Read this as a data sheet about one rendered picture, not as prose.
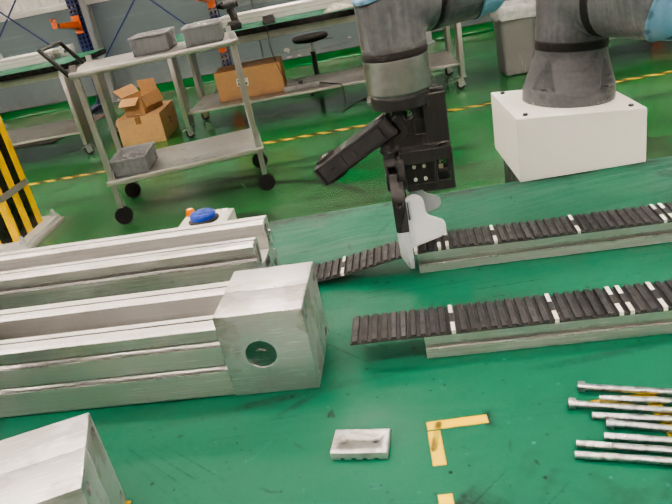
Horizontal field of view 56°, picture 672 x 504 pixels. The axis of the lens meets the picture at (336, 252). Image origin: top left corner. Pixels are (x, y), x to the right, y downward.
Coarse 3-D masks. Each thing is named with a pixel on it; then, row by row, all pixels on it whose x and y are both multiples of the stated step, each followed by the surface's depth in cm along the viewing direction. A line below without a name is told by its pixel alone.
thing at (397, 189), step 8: (392, 176) 75; (392, 184) 75; (400, 184) 75; (392, 192) 75; (400, 192) 75; (392, 200) 75; (400, 200) 75; (400, 208) 75; (400, 216) 76; (400, 224) 76; (408, 224) 77; (400, 232) 77
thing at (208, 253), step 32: (224, 224) 88; (256, 224) 86; (0, 256) 93; (32, 256) 91; (64, 256) 91; (96, 256) 90; (128, 256) 84; (160, 256) 82; (192, 256) 81; (224, 256) 81; (256, 256) 81; (0, 288) 85; (32, 288) 86; (64, 288) 85; (96, 288) 84; (128, 288) 84; (160, 288) 83
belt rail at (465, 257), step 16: (656, 224) 77; (528, 240) 80; (544, 240) 79; (560, 240) 79; (576, 240) 79; (592, 240) 80; (608, 240) 79; (624, 240) 79; (640, 240) 78; (656, 240) 78; (432, 256) 82; (448, 256) 81; (464, 256) 82; (480, 256) 82; (496, 256) 81; (512, 256) 81; (528, 256) 81; (544, 256) 80
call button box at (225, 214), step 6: (216, 210) 101; (222, 210) 101; (228, 210) 100; (234, 210) 101; (186, 216) 102; (216, 216) 98; (222, 216) 98; (228, 216) 98; (234, 216) 101; (186, 222) 99; (192, 222) 98; (204, 222) 97; (210, 222) 97
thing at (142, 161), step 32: (160, 32) 342; (192, 32) 338; (96, 64) 350; (128, 64) 334; (96, 128) 345; (256, 128) 360; (128, 160) 355; (160, 160) 378; (192, 160) 364; (224, 160) 363; (256, 160) 418; (128, 192) 410
